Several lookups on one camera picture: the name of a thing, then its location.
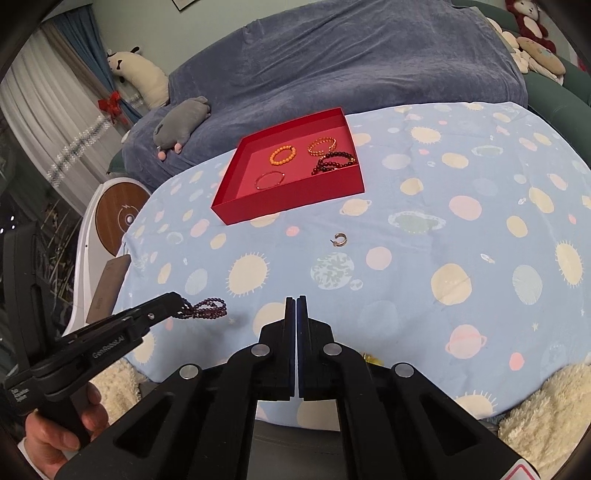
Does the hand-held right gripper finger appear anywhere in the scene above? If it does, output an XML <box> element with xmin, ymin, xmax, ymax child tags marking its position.
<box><xmin>297</xmin><ymin>295</ymin><xmax>541</xmax><ymax>480</ymax></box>
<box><xmin>55</xmin><ymin>296</ymin><xmax>296</xmax><ymax>480</ymax></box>

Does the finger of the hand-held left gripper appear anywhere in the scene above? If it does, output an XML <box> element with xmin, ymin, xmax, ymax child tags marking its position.
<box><xmin>113</xmin><ymin>291</ymin><xmax>184</xmax><ymax>325</ymax></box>
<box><xmin>133</xmin><ymin>302</ymin><xmax>186</xmax><ymax>336</ymax></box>

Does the purple bead bracelet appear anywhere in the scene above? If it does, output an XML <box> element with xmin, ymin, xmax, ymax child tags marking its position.
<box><xmin>174</xmin><ymin>298</ymin><xmax>228</xmax><ymax>320</ymax></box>

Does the red cardboard box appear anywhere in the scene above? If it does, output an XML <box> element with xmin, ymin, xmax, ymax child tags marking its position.
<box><xmin>211</xmin><ymin>107</ymin><xmax>366</xmax><ymax>226</ymax></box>

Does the thin gold bangle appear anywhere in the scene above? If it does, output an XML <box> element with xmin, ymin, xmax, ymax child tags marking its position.
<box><xmin>255</xmin><ymin>171</ymin><xmax>286</xmax><ymax>191</ymax></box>

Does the black bead bracelet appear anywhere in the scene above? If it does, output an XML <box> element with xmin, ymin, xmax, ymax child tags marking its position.
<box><xmin>317</xmin><ymin>151</ymin><xmax>357</xmax><ymax>171</ymax></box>

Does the gold chain cuff bracelet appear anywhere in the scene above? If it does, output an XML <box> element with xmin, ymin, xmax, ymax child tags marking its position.
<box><xmin>307</xmin><ymin>137</ymin><xmax>337</xmax><ymax>157</ymax></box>

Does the person's left hand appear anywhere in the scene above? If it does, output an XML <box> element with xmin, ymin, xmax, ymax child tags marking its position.
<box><xmin>23</xmin><ymin>382</ymin><xmax>103</xmax><ymax>469</ymax></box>

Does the brown box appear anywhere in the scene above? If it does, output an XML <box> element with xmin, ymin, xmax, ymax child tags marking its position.
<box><xmin>87</xmin><ymin>255</ymin><xmax>132</xmax><ymax>324</ymax></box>

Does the white round wooden-top table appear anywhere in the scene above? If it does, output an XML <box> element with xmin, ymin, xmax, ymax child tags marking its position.
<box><xmin>69</xmin><ymin>178</ymin><xmax>151</xmax><ymax>328</ymax></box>

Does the black panel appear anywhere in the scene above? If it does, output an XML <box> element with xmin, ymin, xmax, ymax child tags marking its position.
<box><xmin>0</xmin><ymin>220</ymin><xmax>65</xmax><ymax>384</ymax></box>

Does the planet printed blue cloth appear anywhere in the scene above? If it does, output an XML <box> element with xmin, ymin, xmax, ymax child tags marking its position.
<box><xmin>113</xmin><ymin>102</ymin><xmax>591</xmax><ymax>432</ymax></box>

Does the crystal curtain tieback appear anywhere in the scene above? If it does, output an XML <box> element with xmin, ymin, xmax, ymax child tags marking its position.
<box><xmin>46</xmin><ymin>95</ymin><xmax>139</xmax><ymax>185</ymax></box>

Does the grey plush toy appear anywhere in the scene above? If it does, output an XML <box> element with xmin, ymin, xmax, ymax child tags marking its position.
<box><xmin>153</xmin><ymin>96</ymin><xmax>212</xmax><ymax>161</ymax></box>

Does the red ribbon bow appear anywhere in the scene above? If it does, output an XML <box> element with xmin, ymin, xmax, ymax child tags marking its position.
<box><xmin>98</xmin><ymin>90</ymin><xmax>127</xmax><ymax>125</ymax></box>

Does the white long plush toy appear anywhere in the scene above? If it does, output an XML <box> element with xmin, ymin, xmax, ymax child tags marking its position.
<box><xmin>106</xmin><ymin>46</ymin><xmax>171</xmax><ymax>110</ymax></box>

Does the white curtain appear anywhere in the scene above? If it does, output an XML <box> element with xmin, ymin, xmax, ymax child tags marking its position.
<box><xmin>0</xmin><ymin>23</ymin><xmax>134</xmax><ymax>185</ymax></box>

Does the blue curtain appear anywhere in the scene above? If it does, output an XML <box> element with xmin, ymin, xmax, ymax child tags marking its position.
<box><xmin>46</xmin><ymin>9</ymin><xmax>144</xmax><ymax>125</ymax></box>

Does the blue-covered sofa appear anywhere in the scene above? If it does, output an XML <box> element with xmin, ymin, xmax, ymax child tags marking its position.
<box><xmin>121</xmin><ymin>0</ymin><xmax>528</xmax><ymax>185</ymax></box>

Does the green sofa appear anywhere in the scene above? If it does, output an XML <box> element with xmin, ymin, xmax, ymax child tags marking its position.
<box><xmin>108</xmin><ymin>0</ymin><xmax>591</xmax><ymax>174</ymax></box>

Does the small white plush toy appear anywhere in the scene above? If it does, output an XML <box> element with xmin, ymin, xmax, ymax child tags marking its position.
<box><xmin>489</xmin><ymin>18</ymin><xmax>532</xmax><ymax>75</ymax></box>

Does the beige cookie plush cushion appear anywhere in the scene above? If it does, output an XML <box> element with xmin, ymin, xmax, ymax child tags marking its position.
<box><xmin>517</xmin><ymin>36</ymin><xmax>566</xmax><ymax>75</ymax></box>

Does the red monkey plush toy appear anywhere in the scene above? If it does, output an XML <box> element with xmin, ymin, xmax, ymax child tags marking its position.
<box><xmin>505</xmin><ymin>0</ymin><xmax>558</xmax><ymax>54</ymax></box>

